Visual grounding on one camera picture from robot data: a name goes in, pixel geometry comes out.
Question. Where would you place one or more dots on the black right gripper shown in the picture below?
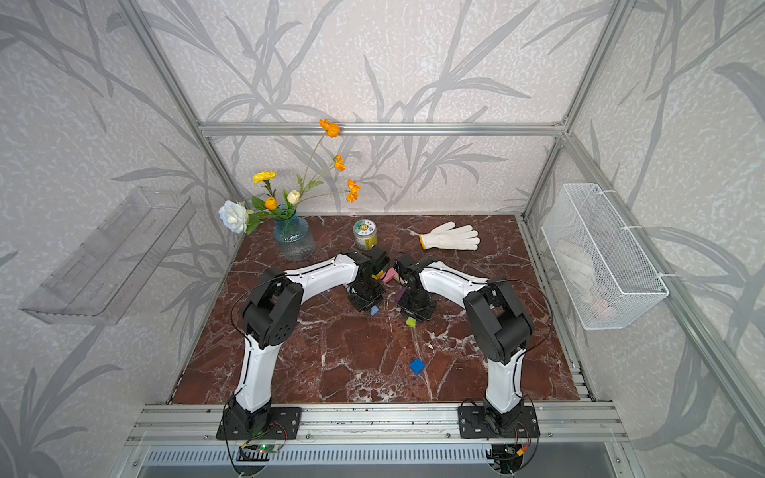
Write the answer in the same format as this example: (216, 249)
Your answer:
(422, 316)

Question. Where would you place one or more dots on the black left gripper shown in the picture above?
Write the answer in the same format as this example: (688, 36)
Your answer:
(364, 306)

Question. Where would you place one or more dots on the pink rectangular block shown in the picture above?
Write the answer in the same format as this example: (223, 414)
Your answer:
(390, 275)

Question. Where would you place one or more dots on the dark blue cube block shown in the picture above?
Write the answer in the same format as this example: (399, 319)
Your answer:
(417, 366)

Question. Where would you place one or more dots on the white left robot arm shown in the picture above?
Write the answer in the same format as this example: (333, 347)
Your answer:
(270, 316)

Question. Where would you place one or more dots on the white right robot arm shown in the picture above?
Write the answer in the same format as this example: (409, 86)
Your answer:
(498, 322)

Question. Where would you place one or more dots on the sunflower seed tin can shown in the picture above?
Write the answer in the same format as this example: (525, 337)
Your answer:
(366, 234)

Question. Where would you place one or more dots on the white cotton glove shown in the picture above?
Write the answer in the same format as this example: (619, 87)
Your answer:
(450, 237)

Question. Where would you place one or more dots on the blue glass vase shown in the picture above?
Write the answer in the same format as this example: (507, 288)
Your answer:
(294, 238)

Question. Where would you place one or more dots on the white items in basket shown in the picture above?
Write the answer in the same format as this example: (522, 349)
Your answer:
(577, 265)

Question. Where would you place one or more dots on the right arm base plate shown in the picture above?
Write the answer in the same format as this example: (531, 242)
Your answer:
(487, 422)

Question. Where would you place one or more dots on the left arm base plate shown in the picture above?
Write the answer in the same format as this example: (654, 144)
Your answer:
(275, 422)

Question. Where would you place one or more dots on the aluminium front rail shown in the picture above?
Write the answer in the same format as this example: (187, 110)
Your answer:
(438, 422)

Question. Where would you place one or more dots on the white wire basket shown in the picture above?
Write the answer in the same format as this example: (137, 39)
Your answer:
(583, 214)

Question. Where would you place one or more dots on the clear acrylic wall shelf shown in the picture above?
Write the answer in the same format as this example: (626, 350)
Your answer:
(96, 285)

